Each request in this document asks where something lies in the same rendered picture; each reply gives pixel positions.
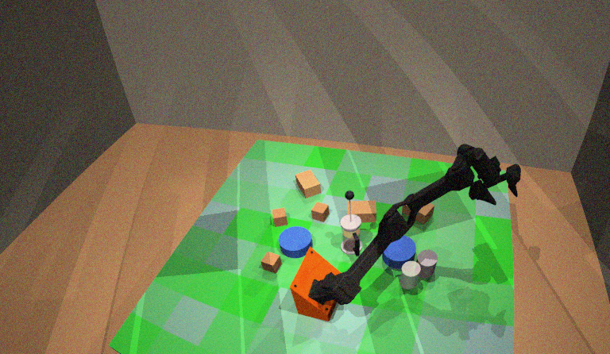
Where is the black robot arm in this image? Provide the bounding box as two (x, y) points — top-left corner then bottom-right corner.
(308, 144), (501, 305)

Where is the glass french press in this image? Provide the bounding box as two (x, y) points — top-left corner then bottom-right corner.
(341, 191), (363, 256)

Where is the grey cylinder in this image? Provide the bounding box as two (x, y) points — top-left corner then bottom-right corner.
(400, 261), (421, 290)
(416, 249), (438, 278)

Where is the blue cylinder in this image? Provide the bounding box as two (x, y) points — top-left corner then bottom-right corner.
(279, 226), (313, 258)
(382, 235), (416, 269)

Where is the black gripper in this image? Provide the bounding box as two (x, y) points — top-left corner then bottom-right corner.
(469, 160), (521, 206)

